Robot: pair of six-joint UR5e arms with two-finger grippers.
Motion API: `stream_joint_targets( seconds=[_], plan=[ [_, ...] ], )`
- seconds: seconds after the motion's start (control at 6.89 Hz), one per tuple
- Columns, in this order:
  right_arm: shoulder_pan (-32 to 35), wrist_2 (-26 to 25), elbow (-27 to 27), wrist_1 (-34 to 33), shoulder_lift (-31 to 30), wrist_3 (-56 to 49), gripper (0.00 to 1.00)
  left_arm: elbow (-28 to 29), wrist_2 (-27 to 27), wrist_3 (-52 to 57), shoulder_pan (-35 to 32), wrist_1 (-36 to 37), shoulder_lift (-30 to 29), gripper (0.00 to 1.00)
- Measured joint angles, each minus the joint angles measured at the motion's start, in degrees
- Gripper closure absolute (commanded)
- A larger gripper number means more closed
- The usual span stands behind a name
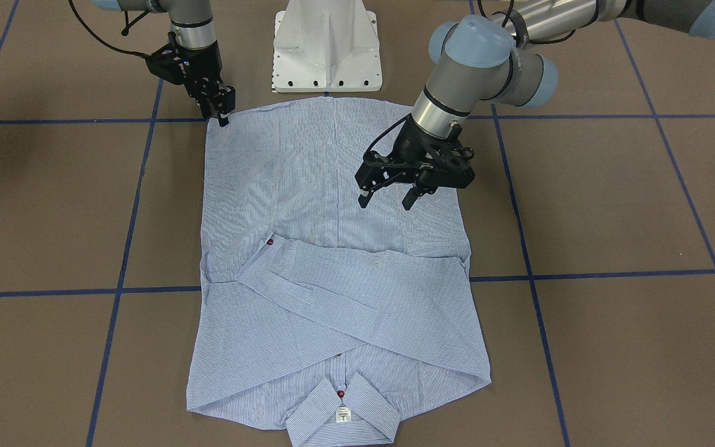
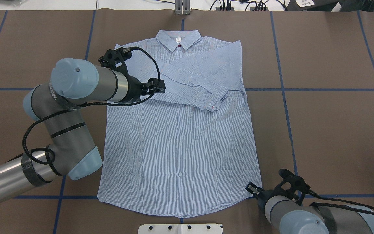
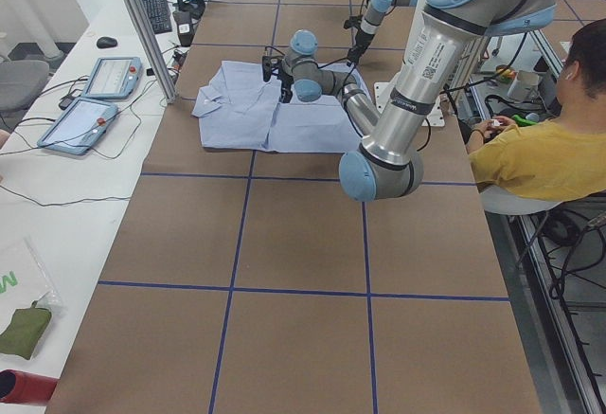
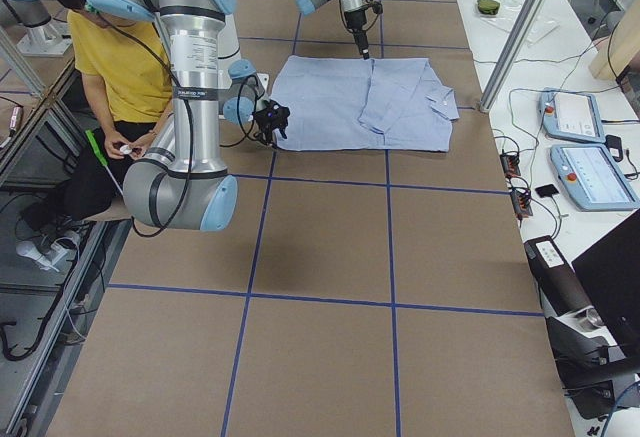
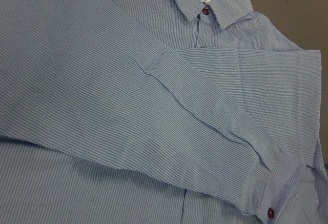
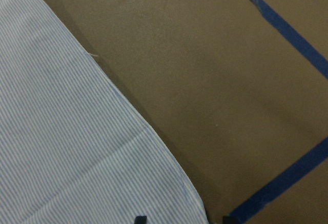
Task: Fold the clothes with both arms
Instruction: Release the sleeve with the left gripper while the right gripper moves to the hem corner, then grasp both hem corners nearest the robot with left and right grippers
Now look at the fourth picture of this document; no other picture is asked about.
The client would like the blue teach pendant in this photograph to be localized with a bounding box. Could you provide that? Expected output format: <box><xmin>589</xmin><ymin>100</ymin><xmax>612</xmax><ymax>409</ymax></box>
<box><xmin>539</xmin><ymin>87</ymin><xmax>605</xmax><ymax>143</ymax></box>
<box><xmin>549</xmin><ymin>144</ymin><xmax>639</xmax><ymax>211</ymax></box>

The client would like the black monitor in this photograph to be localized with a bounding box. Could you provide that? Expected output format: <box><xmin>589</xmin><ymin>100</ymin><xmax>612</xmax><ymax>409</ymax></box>
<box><xmin>572</xmin><ymin>212</ymin><xmax>640</xmax><ymax>356</ymax></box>

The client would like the person in yellow shirt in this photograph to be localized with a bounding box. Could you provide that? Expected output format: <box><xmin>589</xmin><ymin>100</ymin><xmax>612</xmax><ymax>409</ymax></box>
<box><xmin>19</xmin><ymin>0</ymin><xmax>176</xmax><ymax>231</ymax></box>

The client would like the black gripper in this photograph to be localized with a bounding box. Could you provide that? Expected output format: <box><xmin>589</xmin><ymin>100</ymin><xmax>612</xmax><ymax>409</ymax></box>
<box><xmin>253</xmin><ymin>100</ymin><xmax>290</xmax><ymax>146</ymax></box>
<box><xmin>344</xmin><ymin>0</ymin><xmax>383</xmax><ymax>60</ymax></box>

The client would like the light blue striped shirt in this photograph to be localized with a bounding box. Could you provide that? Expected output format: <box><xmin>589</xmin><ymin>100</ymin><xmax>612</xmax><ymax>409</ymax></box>
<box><xmin>271</xmin><ymin>56</ymin><xmax>459</xmax><ymax>152</ymax></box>

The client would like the upper blue teach pendant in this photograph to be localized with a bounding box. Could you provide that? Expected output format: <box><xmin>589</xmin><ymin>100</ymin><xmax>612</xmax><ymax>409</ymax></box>
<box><xmin>539</xmin><ymin>87</ymin><xmax>605</xmax><ymax>143</ymax></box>

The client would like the green cloth pouch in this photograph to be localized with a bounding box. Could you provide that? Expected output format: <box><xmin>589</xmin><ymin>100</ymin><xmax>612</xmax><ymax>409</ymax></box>
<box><xmin>476</xmin><ymin>0</ymin><xmax>501</xmax><ymax>16</ymax></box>

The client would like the lower blue teach pendant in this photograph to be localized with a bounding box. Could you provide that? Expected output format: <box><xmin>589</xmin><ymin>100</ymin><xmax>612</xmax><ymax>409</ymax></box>
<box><xmin>549</xmin><ymin>144</ymin><xmax>639</xmax><ymax>211</ymax></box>

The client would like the small black phone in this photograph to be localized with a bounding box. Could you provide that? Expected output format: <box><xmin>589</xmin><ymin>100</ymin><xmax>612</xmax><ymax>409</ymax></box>
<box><xmin>535</xmin><ymin>184</ymin><xmax>559</xmax><ymax>198</ymax></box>

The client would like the aluminium frame post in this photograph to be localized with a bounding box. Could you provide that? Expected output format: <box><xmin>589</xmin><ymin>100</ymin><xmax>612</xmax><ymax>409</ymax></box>
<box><xmin>478</xmin><ymin>0</ymin><xmax>546</xmax><ymax>113</ymax></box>

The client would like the green handled tool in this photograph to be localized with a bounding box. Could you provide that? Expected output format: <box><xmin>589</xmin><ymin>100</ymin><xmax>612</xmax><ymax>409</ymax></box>
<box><xmin>85</xmin><ymin>127</ymin><xmax>128</xmax><ymax>197</ymax></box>

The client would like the black device with buttons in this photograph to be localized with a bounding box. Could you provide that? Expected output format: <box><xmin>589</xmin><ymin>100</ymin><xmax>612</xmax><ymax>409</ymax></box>
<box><xmin>524</xmin><ymin>236</ymin><xmax>592</xmax><ymax>315</ymax></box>

